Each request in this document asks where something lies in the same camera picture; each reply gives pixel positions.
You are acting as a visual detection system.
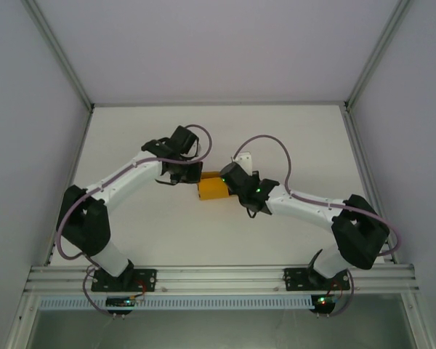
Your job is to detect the yellow corrugated cardboard box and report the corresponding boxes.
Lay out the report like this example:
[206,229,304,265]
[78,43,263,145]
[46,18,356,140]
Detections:
[197,170,230,202]

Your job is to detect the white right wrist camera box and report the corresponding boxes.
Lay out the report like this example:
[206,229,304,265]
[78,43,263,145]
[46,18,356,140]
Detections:
[231,152,254,172]

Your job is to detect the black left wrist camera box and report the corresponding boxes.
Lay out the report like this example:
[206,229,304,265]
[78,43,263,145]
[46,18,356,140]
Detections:
[168,124,203,159]

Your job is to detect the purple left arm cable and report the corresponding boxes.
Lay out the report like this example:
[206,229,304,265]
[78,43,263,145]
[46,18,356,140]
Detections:
[55,124,214,316]

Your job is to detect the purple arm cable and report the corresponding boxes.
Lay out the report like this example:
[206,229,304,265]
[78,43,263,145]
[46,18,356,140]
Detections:
[55,124,214,316]
[233,135,403,318]

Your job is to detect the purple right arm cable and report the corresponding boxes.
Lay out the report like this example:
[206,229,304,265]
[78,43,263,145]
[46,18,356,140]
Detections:
[233,135,403,318]

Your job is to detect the aluminium mounting rail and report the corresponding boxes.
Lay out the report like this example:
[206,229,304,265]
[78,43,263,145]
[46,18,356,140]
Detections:
[24,262,421,296]

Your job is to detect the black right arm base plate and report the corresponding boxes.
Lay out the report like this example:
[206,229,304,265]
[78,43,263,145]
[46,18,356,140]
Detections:
[283,266,351,292]

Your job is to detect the aluminium table side rail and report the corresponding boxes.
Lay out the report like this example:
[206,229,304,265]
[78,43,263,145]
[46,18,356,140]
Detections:
[44,104,94,269]
[340,103,400,263]

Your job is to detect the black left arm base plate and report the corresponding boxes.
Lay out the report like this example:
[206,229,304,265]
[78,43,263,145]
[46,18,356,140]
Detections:
[90,268,158,293]

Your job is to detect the light blue slotted cable duct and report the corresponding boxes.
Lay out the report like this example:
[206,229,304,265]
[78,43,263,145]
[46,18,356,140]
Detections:
[39,294,314,310]

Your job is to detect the aluminium frame post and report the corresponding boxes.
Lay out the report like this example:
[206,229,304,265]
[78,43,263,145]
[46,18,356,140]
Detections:
[342,0,412,111]
[31,0,96,112]

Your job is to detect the aluminium frame leg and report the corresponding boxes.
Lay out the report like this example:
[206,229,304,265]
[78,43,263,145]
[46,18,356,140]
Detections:
[4,293,41,349]
[398,290,436,349]

